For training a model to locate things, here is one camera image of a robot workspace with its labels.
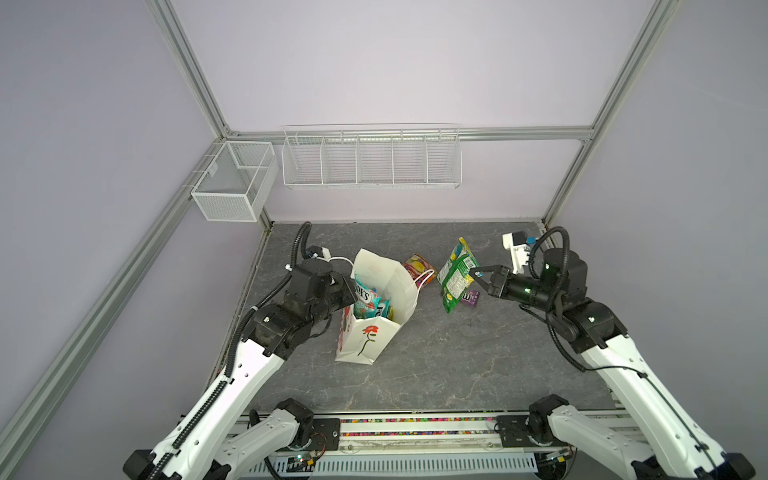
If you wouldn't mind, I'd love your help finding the purple M&M's packet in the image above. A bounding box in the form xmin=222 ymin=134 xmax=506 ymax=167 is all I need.
xmin=460 ymin=289 xmax=480 ymax=307

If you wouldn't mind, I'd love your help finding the green candy bag back side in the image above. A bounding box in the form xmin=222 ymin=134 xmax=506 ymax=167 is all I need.
xmin=437 ymin=237 xmax=478 ymax=313

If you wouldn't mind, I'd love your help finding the teal Fox's mint bag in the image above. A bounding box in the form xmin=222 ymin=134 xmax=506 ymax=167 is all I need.
xmin=353 ymin=280 xmax=382 ymax=319

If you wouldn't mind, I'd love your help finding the white floral paper bag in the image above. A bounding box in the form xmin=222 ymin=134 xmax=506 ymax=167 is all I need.
xmin=335 ymin=249 xmax=435 ymax=365

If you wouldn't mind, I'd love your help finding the blue snack bar packet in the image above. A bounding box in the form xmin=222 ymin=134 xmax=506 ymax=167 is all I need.
xmin=376 ymin=300 xmax=393 ymax=319

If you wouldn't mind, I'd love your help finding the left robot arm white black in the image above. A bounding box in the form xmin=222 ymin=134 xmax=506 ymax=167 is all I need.
xmin=123 ymin=222 xmax=355 ymax=479

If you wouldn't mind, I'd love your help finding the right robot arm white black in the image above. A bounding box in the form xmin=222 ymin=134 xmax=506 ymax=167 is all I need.
xmin=469 ymin=226 xmax=756 ymax=479

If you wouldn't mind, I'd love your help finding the orange Fox's fruits candy bag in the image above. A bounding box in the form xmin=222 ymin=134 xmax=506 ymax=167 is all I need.
xmin=403 ymin=254 xmax=435 ymax=285

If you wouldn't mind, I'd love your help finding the white mesh box basket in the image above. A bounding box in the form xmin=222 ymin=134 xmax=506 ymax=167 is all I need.
xmin=192 ymin=141 xmax=279 ymax=223

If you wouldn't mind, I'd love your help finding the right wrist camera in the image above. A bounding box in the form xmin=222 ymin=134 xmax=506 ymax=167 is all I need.
xmin=502 ymin=230 xmax=536 ymax=275

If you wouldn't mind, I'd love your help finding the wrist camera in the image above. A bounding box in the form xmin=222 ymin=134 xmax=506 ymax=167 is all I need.
xmin=502 ymin=230 xmax=536 ymax=275
xmin=304 ymin=245 xmax=332 ymax=261

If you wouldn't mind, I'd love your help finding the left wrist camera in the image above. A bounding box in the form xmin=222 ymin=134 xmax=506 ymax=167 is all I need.
xmin=304 ymin=245 xmax=332 ymax=261

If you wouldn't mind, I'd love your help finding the white wire shelf basket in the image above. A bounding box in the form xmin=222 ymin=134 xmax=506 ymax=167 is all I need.
xmin=281 ymin=123 xmax=463 ymax=189

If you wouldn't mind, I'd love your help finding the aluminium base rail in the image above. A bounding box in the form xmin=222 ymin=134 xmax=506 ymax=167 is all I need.
xmin=230 ymin=409 xmax=667 ymax=460

